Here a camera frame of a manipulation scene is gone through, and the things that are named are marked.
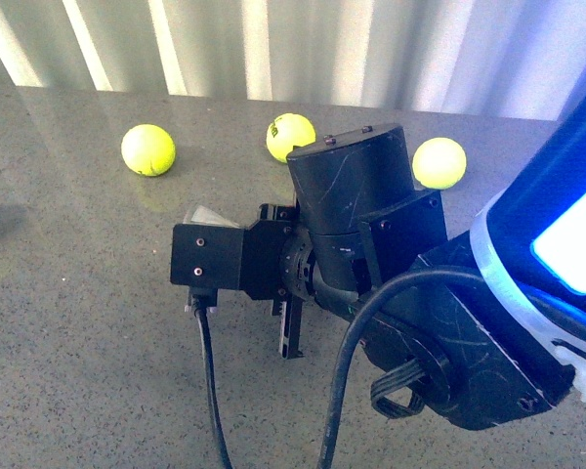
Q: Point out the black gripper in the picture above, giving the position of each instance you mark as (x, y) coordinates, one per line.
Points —
(278, 265)

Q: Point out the yellow tennis ball black logo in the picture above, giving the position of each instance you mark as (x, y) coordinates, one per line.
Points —
(287, 132)

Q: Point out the right yellow tennis ball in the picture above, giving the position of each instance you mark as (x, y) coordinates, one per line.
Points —
(439, 163)

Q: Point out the plain yellow tennis ball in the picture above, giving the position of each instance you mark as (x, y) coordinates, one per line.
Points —
(148, 150)

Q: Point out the clear blue Wilson tennis can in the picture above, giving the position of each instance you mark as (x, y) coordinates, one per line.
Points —
(529, 243)

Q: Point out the black camera box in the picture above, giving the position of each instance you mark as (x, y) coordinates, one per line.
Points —
(205, 256)

